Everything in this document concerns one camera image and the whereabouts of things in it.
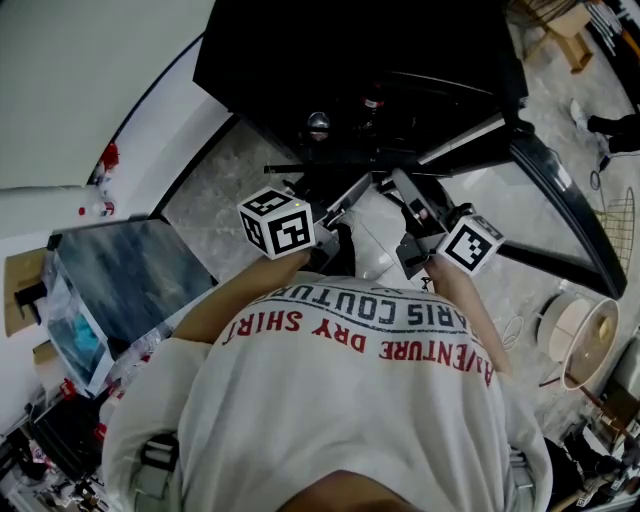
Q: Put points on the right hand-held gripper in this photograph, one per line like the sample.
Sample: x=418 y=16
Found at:
x=470 y=247

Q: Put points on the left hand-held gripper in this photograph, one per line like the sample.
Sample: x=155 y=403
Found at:
x=280 y=230

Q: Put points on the black shelf cabinet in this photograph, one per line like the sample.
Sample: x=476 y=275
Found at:
x=350 y=40

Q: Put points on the person's left forearm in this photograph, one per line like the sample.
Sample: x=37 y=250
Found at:
x=240 y=295

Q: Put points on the person's right forearm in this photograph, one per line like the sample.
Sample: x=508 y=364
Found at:
x=460 y=295

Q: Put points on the drink can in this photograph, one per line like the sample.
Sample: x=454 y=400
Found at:
x=318 y=122

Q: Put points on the red label cola bottle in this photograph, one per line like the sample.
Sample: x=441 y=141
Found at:
x=372 y=104

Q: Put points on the person's white printed shirt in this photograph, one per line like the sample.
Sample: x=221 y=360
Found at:
x=325 y=400

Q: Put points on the wooden side table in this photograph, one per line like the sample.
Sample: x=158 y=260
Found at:
x=565 y=30

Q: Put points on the clear acrylic case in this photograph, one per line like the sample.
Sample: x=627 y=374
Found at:
x=135 y=280

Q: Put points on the red plastic object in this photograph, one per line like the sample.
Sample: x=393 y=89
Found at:
x=110 y=156

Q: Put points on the clear water bottle red label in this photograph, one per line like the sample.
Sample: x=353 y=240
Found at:
x=145 y=345

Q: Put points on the sofa with yellow cushions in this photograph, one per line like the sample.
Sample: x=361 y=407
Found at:
x=617 y=25

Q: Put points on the black bag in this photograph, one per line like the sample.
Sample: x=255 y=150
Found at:
x=560 y=460
x=65 y=440

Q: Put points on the person's chin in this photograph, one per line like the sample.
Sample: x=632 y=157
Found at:
x=350 y=495

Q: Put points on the teal plastic item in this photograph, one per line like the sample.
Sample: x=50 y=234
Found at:
x=82 y=335

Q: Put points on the white projector screen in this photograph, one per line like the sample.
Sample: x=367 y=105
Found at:
x=75 y=75

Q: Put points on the brown cardboard sheet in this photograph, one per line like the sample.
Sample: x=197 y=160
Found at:
x=22 y=270

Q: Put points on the black cabinet frame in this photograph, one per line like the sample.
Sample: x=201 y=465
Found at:
x=525 y=215

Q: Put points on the black bracket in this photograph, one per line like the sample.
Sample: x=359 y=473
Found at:
x=30 y=300

